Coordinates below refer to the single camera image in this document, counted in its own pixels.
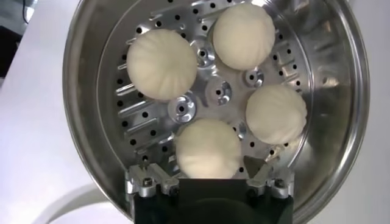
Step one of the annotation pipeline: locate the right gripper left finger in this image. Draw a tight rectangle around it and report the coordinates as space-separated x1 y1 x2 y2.
124 156 180 203

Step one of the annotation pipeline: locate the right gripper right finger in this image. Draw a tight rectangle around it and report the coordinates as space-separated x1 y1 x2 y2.
243 155 296 200

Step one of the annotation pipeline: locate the white steamed baozi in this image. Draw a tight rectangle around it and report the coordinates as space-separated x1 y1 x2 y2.
245 84 308 145
126 29 198 102
212 2 277 71
175 118 243 180

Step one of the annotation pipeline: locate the stainless steel steamer basket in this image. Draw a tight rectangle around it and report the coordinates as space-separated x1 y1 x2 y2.
62 0 371 224

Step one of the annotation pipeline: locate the white round plate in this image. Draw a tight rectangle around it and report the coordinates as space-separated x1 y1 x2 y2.
30 181 135 224

